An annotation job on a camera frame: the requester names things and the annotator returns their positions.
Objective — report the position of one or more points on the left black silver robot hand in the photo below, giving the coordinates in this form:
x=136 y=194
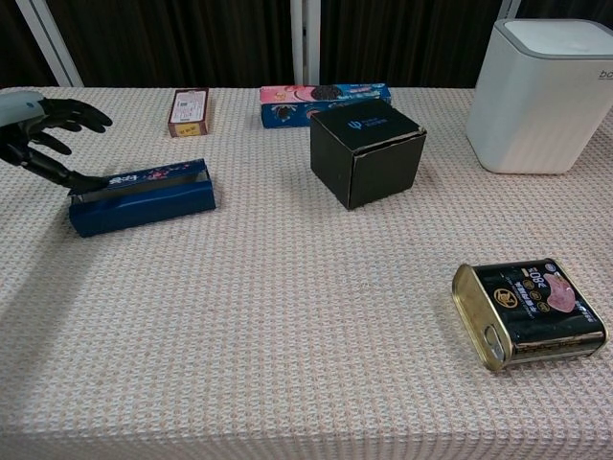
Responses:
x=19 y=108

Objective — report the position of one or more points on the blue glasses case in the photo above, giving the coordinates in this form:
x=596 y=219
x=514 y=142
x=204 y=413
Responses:
x=143 y=211

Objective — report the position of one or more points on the small brown snack packet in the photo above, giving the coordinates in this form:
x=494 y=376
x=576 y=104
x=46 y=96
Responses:
x=189 y=108

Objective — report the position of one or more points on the pink blue cookie box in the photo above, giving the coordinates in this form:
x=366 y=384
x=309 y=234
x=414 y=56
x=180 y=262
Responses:
x=287 y=112

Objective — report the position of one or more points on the black cube cardboard box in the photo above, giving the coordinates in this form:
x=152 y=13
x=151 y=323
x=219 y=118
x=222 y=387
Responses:
x=369 y=167

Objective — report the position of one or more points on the beige woven tablecloth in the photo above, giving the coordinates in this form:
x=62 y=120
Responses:
x=287 y=335

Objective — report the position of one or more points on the white square trash bin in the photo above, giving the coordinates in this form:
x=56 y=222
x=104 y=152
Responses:
x=536 y=110

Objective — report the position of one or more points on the black gold luncheon meat can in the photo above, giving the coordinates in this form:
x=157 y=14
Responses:
x=536 y=306

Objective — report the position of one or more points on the silver aluminium extrusion bar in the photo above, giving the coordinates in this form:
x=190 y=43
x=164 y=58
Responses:
x=50 y=43
x=510 y=8
x=306 y=43

